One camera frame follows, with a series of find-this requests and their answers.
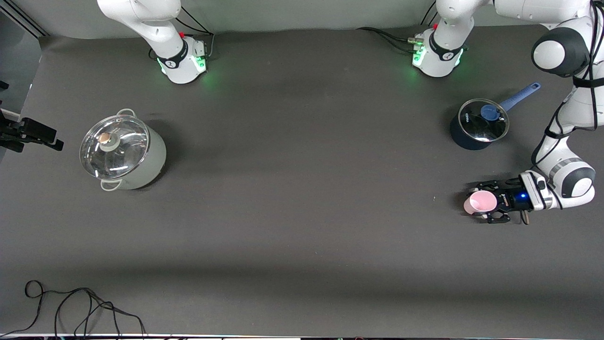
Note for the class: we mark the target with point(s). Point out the glass lid with blue knob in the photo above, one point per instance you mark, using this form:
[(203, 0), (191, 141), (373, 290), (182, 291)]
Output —
[(476, 127)]

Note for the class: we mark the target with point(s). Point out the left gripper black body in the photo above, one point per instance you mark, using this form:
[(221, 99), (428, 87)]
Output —
[(509, 200)]

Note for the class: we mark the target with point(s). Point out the pink plastic cup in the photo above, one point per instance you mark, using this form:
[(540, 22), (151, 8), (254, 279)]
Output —
[(482, 202)]

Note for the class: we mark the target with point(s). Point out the black mount piece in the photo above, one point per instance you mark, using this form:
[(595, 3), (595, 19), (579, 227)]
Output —
[(3, 86)]

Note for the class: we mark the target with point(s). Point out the aluminium frame profile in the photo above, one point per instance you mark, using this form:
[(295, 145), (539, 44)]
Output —
[(23, 20)]

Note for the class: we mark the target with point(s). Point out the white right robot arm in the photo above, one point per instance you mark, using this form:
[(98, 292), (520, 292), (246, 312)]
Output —
[(155, 28)]

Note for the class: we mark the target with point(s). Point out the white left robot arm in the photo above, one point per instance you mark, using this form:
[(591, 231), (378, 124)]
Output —
[(561, 52)]

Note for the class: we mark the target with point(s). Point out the dark blue saucepan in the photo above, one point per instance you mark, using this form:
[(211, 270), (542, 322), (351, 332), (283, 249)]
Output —
[(465, 141)]

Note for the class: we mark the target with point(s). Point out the pale grey-green stockpot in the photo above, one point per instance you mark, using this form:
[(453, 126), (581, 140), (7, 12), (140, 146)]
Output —
[(151, 160)]

